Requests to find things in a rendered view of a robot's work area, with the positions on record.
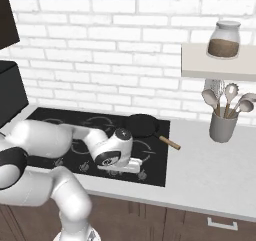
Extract black appliance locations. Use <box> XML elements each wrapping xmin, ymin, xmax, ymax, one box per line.
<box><xmin>0</xmin><ymin>60</ymin><xmax>30</xmax><ymax>130</ymax></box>

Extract pale slotted spoon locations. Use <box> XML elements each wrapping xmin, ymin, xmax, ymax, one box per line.
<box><xmin>222</xmin><ymin>82</ymin><xmax>240</xmax><ymax>119</ymax></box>

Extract pale spatula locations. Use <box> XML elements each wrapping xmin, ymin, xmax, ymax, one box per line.
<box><xmin>238</xmin><ymin>92</ymin><xmax>256</xmax><ymax>103</ymax></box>

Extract brown cupboard door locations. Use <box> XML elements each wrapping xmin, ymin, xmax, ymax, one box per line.
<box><xmin>0</xmin><ymin>194</ymin><xmax>167</xmax><ymax>241</ymax></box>

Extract black glass hob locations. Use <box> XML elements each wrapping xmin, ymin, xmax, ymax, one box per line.
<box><xmin>25</xmin><ymin>106</ymin><xmax>171</xmax><ymax>188</ymax></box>

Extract dark wall cupboard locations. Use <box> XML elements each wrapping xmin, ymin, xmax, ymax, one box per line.
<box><xmin>0</xmin><ymin>0</ymin><xmax>21</xmax><ymax>50</ymax></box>

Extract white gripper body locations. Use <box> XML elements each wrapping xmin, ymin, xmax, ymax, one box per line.
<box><xmin>96</xmin><ymin>157</ymin><xmax>141</xmax><ymax>173</ymax></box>

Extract beige wall shelf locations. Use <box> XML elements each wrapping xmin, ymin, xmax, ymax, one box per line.
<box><xmin>180</xmin><ymin>43</ymin><xmax>256</xmax><ymax>83</ymax></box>

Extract grey utensil pot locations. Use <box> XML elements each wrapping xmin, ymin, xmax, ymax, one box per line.
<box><xmin>208</xmin><ymin>107</ymin><xmax>239</xmax><ymax>144</ymax></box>

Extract glass jar brown contents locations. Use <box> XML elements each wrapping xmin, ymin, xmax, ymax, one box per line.
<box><xmin>206</xmin><ymin>20</ymin><xmax>242</xmax><ymax>60</ymax></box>

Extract white drawer handle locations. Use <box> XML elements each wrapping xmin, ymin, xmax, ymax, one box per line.
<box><xmin>206</xmin><ymin>216</ymin><xmax>239</xmax><ymax>232</ymax></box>

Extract pale wooden spoon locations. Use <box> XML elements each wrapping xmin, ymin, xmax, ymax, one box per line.
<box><xmin>229</xmin><ymin>99</ymin><xmax>255</xmax><ymax>119</ymax></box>
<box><xmin>201</xmin><ymin>88</ymin><xmax>222</xmax><ymax>117</ymax></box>

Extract brown drawer front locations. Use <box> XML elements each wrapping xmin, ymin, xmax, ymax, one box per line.
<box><xmin>184</xmin><ymin>209</ymin><xmax>256</xmax><ymax>241</ymax></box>

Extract black frying pan wooden handle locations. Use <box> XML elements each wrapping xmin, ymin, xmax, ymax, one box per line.
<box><xmin>125</xmin><ymin>113</ymin><xmax>182</xmax><ymax>152</ymax></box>

